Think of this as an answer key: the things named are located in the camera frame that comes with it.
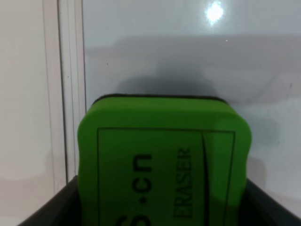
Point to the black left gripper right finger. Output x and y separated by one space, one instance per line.
259 209

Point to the aluminium framed whiteboard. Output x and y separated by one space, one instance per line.
247 52

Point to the green whiteboard eraser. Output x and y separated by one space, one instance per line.
162 161

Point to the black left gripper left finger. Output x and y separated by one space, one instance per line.
64 209

